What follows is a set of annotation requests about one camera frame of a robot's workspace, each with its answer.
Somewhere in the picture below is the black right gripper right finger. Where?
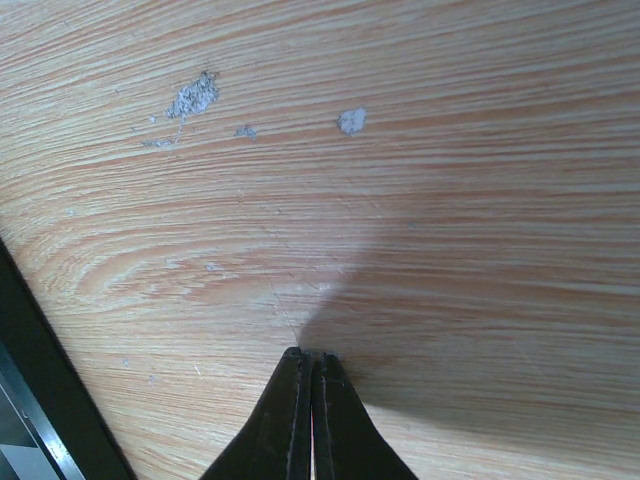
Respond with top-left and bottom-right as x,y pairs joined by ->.
313,354 -> 416,479

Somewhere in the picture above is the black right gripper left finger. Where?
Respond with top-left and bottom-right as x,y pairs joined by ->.
202,347 -> 313,480

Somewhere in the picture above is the black aluminium frame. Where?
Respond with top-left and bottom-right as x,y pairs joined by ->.
1,248 -> 135,479

